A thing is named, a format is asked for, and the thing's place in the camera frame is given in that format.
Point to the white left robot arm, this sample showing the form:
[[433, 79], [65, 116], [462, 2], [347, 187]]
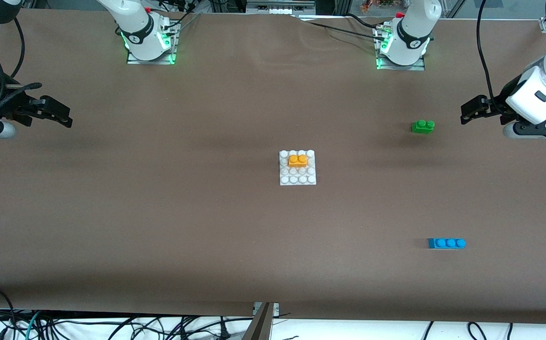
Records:
[[409, 38]]

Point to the blue three-stud block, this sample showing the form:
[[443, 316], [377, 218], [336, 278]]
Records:
[[446, 243]]

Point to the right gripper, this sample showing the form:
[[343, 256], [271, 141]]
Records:
[[12, 106]]

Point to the yellow two-stud block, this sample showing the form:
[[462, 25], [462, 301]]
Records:
[[298, 161]]

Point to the small metal bracket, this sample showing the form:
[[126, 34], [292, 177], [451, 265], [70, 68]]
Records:
[[276, 308]]

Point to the green two-stud block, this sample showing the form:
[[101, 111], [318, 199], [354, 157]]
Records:
[[422, 127]]

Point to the orange background object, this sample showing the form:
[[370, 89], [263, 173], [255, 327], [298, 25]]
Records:
[[372, 4]]

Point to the grey metal device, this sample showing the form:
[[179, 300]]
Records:
[[277, 4]]

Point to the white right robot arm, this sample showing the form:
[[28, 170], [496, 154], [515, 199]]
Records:
[[136, 28]]

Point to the aluminium profile bar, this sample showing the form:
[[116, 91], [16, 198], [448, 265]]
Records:
[[261, 326]]

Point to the white studded base plate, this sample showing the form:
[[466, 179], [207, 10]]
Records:
[[296, 179]]

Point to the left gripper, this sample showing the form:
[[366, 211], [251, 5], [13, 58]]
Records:
[[498, 104]]

